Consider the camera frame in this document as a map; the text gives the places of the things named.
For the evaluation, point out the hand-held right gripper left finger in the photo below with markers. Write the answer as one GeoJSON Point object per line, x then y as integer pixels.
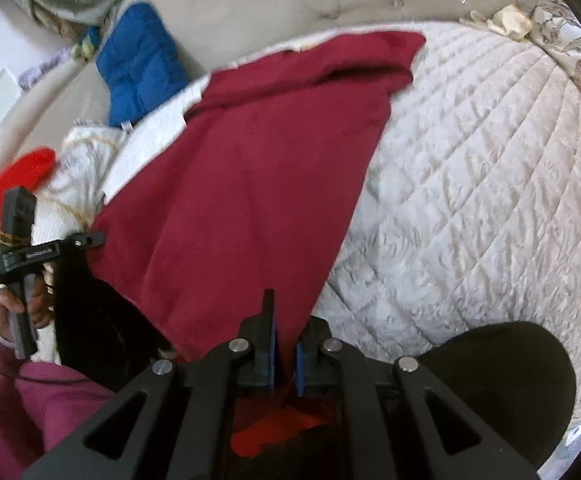
{"type": "Point", "coordinates": [270, 350]}

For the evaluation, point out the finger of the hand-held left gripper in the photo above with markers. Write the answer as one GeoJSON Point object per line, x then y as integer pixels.
{"type": "Point", "coordinates": [86, 239]}

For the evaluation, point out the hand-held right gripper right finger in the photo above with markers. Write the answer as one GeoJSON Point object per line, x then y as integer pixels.
{"type": "Point", "coordinates": [300, 367]}

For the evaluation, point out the dark red garment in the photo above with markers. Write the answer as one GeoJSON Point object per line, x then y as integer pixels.
{"type": "Point", "coordinates": [250, 185]}

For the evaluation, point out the person's left forearm pink sleeve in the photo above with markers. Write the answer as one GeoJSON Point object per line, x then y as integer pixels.
{"type": "Point", "coordinates": [30, 410]}

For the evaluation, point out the person's left hand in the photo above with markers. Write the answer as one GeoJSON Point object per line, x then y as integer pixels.
{"type": "Point", "coordinates": [8, 307]}

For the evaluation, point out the bright red cloth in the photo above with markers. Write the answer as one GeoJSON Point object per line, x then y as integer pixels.
{"type": "Point", "coordinates": [18, 185]}

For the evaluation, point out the ornate pillow with gold trim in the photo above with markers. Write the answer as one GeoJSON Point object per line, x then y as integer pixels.
{"type": "Point", "coordinates": [78, 180]}

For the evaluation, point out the orange red cloth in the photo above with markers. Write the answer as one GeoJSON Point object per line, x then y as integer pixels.
{"type": "Point", "coordinates": [270, 427]}

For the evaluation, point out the blue quilted cushion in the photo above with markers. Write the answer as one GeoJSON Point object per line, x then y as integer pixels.
{"type": "Point", "coordinates": [140, 65]}

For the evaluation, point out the black rounded object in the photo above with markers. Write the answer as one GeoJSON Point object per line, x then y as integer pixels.
{"type": "Point", "coordinates": [500, 385]}

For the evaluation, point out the white quilted bed cover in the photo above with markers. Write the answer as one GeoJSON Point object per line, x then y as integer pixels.
{"type": "Point", "coordinates": [470, 185]}

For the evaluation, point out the cream crumpled cloth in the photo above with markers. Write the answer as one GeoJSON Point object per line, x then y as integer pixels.
{"type": "Point", "coordinates": [508, 20]}

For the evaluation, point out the floral patterned pillow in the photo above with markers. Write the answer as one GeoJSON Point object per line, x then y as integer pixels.
{"type": "Point", "coordinates": [575, 45]}

